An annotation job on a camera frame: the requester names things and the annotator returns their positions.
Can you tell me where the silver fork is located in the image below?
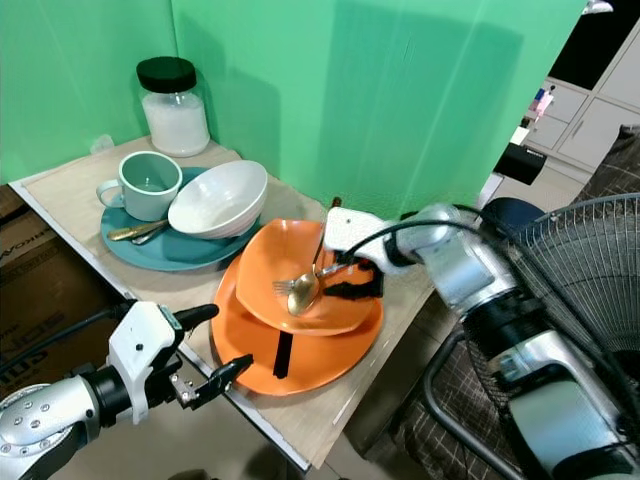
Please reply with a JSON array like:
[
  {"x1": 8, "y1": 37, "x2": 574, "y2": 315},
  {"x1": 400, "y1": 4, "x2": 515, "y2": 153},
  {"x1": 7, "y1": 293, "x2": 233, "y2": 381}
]
[{"x1": 271, "y1": 260, "x2": 353, "y2": 298}]

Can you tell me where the long gold spoon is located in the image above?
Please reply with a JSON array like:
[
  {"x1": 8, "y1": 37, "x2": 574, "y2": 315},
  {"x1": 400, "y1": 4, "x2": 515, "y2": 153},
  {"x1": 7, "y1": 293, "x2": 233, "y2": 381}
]
[{"x1": 286, "y1": 196, "x2": 344, "y2": 318}]

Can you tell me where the teal round plate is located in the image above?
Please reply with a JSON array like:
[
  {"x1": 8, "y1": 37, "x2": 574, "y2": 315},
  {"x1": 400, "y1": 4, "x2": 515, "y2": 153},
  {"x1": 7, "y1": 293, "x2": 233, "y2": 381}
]
[{"x1": 99, "y1": 166, "x2": 262, "y2": 274}]

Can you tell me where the large flat orange plate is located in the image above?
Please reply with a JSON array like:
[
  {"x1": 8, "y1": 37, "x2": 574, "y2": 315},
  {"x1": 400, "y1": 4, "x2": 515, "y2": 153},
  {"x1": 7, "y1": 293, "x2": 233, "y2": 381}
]
[{"x1": 211, "y1": 262, "x2": 385, "y2": 397}]

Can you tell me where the black strip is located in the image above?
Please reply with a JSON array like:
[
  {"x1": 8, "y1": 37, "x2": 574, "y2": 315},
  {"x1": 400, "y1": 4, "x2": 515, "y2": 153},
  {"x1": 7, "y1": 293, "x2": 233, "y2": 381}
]
[{"x1": 274, "y1": 331, "x2": 295, "y2": 380}]

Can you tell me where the deep orange plate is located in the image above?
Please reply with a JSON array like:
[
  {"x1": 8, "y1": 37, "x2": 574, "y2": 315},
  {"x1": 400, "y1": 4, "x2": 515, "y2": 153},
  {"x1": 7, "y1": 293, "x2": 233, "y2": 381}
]
[{"x1": 236, "y1": 217, "x2": 382, "y2": 337}]

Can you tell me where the short gold spoon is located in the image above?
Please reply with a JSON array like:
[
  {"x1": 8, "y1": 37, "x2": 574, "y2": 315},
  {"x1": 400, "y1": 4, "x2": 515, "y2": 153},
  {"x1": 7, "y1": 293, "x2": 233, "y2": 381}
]
[{"x1": 106, "y1": 219, "x2": 170, "y2": 244}]

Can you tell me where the white ceramic bowl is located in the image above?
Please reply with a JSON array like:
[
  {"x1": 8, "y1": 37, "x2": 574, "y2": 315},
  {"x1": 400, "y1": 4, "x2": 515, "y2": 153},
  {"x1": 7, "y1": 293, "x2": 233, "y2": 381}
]
[{"x1": 167, "y1": 159, "x2": 270, "y2": 241}]

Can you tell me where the pale green ceramic mug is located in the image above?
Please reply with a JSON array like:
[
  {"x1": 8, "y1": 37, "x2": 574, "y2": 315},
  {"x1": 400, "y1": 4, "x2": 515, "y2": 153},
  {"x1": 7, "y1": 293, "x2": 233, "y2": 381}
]
[{"x1": 96, "y1": 151, "x2": 184, "y2": 223}]

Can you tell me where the brown cardboard box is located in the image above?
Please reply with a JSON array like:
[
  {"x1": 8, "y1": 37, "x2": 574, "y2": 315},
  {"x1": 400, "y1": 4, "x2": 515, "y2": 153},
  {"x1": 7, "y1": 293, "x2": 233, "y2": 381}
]
[{"x1": 0, "y1": 183, "x2": 146, "y2": 401}]

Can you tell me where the dark blue round stool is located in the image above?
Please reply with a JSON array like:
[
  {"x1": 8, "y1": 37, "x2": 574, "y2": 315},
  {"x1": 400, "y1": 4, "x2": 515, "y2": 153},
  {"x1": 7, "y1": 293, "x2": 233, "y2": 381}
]
[{"x1": 479, "y1": 196, "x2": 548, "y2": 237}]

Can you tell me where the brown plaid chair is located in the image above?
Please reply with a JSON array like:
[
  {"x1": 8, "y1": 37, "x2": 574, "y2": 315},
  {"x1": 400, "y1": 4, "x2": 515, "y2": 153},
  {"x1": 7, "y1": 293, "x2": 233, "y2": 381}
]
[{"x1": 388, "y1": 290, "x2": 561, "y2": 480}]

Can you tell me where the green backdrop cloth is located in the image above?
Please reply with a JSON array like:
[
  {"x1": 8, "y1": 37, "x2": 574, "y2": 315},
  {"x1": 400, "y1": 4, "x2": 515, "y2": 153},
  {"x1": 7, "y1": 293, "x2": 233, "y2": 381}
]
[{"x1": 0, "y1": 0, "x2": 589, "y2": 223}]

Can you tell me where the small black box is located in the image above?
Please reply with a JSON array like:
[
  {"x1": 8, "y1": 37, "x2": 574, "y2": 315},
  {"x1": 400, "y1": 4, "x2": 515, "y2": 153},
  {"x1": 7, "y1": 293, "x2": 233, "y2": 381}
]
[{"x1": 494, "y1": 142, "x2": 549, "y2": 187}]

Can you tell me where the glass jar with black lid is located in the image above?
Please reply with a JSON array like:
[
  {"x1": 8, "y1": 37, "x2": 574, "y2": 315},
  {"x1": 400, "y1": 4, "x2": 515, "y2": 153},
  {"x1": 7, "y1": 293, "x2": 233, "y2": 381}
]
[{"x1": 136, "y1": 56, "x2": 212, "y2": 159}]

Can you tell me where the white drawer cabinet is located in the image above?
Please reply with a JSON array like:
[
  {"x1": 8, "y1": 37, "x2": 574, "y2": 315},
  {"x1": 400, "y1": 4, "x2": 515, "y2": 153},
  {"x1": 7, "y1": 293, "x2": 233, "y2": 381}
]
[{"x1": 520, "y1": 78, "x2": 640, "y2": 173}]

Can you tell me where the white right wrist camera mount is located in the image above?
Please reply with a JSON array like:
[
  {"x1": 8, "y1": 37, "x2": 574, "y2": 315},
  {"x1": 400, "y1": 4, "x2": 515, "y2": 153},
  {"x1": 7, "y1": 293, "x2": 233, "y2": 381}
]
[{"x1": 324, "y1": 206, "x2": 392, "y2": 273}]

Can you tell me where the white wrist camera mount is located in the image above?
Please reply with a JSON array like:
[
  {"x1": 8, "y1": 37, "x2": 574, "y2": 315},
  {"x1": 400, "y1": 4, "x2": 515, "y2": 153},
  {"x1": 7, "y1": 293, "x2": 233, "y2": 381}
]
[
  {"x1": 109, "y1": 299, "x2": 184, "y2": 397},
  {"x1": 324, "y1": 206, "x2": 392, "y2": 273}
]

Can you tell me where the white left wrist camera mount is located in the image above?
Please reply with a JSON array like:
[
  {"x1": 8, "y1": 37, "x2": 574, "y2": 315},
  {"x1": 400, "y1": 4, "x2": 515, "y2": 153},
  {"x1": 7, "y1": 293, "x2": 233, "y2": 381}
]
[{"x1": 109, "y1": 299, "x2": 184, "y2": 397}]

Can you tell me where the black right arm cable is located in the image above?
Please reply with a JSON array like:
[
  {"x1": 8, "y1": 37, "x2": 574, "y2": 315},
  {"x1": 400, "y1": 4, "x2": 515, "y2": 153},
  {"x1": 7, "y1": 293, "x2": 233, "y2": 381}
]
[{"x1": 348, "y1": 214, "x2": 471, "y2": 263}]

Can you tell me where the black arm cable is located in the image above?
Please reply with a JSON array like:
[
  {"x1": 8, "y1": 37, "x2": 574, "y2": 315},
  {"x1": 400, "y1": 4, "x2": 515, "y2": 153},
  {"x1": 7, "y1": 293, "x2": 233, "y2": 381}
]
[
  {"x1": 348, "y1": 214, "x2": 471, "y2": 263},
  {"x1": 0, "y1": 300, "x2": 136, "y2": 373}
]

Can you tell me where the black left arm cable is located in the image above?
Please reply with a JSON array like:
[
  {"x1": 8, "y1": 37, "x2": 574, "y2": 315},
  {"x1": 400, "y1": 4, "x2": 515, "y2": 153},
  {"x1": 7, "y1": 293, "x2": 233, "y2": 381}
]
[{"x1": 0, "y1": 300, "x2": 136, "y2": 373}]

